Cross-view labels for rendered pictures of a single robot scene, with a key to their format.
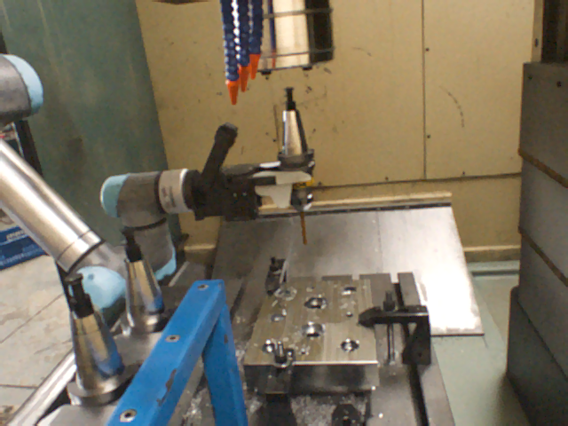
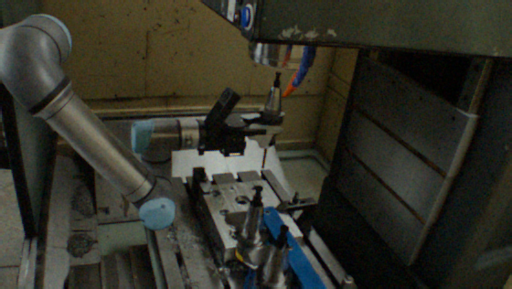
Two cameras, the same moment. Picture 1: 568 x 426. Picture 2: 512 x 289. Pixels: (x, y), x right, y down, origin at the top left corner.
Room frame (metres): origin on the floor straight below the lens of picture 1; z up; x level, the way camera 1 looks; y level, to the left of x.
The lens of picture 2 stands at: (0.01, 0.52, 1.72)
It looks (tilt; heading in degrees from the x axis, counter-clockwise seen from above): 27 degrees down; 326
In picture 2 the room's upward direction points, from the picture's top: 9 degrees clockwise
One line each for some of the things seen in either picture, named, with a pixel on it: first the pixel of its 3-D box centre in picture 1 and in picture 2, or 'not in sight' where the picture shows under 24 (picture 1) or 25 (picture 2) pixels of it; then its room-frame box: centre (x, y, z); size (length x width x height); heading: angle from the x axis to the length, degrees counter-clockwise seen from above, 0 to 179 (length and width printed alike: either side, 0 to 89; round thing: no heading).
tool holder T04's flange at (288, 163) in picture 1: (295, 159); (271, 115); (0.77, -0.03, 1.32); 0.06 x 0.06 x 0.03
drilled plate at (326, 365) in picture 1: (315, 327); (247, 216); (0.81, -0.03, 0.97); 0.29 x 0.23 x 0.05; 171
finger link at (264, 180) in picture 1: (253, 179); (248, 130); (0.75, 0.04, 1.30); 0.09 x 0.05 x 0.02; 67
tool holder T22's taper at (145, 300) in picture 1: (141, 285); (254, 218); (0.49, 0.17, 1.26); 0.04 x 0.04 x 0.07
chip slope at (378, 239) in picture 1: (333, 277); (195, 169); (1.42, -0.13, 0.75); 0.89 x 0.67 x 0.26; 81
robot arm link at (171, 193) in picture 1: (179, 192); (188, 134); (0.80, 0.18, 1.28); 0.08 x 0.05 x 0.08; 171
